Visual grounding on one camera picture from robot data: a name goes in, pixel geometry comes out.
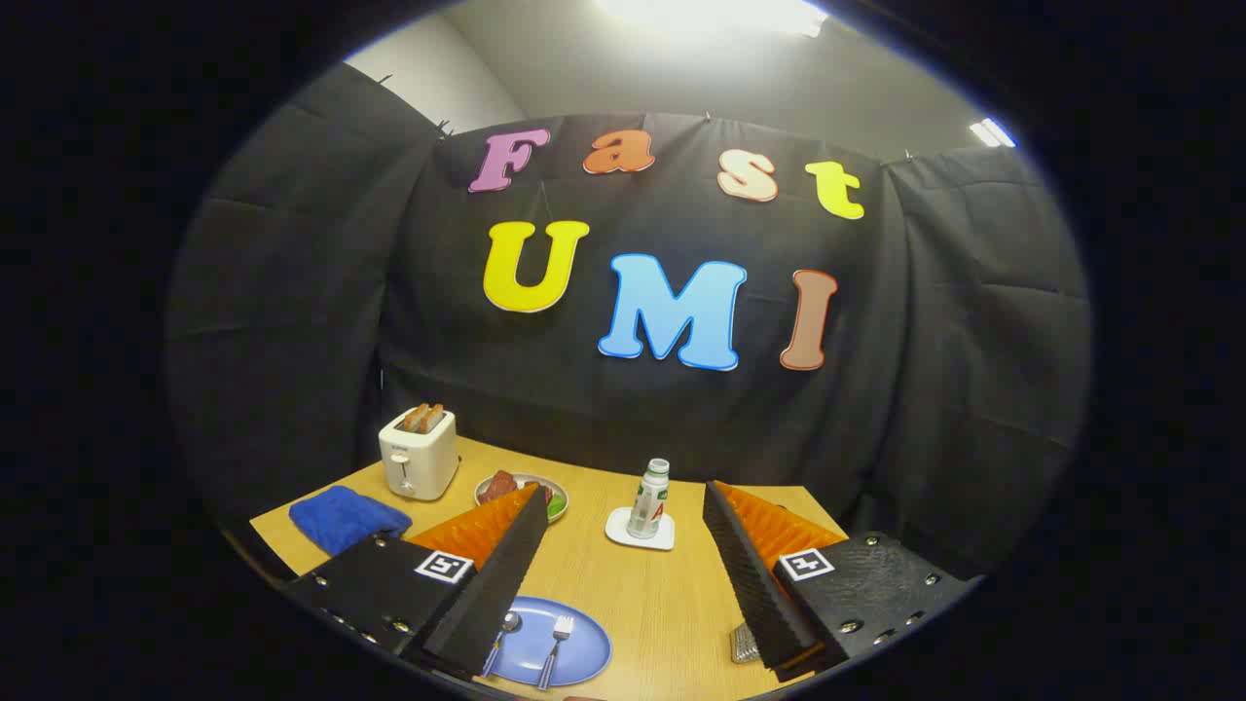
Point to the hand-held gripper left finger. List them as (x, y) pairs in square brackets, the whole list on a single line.
[(496, 594)]

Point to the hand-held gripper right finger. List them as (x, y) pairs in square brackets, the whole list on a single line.
[(754, 584)]

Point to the white square coaster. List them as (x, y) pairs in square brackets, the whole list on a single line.
[(664, 540)]

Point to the blue round plate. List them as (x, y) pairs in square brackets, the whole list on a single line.
[(584, 647)]

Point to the grey plate of food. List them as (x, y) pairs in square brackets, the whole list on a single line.
[(506, 487)]

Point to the white toaster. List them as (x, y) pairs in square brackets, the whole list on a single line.
[(419, 462)]

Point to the blue folded cloth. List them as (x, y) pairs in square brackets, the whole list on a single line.
[(341, 516)]

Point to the toasted bread slice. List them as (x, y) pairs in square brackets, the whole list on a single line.
[(415, 419), (433, 420)]

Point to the small ceiling light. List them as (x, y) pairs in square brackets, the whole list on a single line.
[(991, 132)]

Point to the large ceiling light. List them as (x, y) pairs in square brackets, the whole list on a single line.
[(711, 15)]

